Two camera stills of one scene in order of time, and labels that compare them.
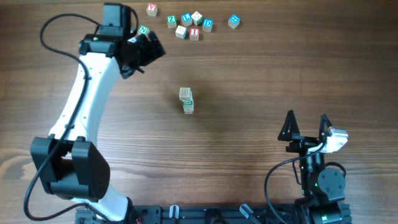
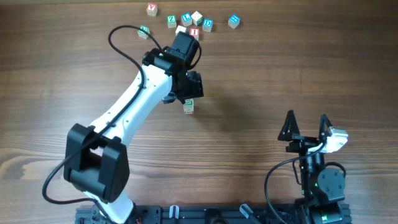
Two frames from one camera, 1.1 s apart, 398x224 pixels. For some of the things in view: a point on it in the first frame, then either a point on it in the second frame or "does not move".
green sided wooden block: (188, 106) does not move
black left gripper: (152, 54) → (196, 90)
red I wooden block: (194, 33) does not move
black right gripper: (301, 143) does not move
